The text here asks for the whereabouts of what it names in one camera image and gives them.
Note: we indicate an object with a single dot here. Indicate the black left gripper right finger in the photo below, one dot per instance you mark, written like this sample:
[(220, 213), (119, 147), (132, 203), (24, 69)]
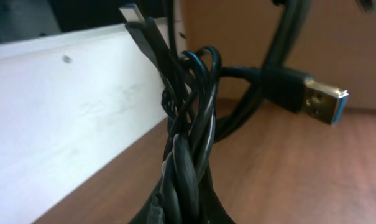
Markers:
[(213, 209)]

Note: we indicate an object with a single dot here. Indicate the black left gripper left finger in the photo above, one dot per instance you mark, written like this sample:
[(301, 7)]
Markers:
[(152, 211)]

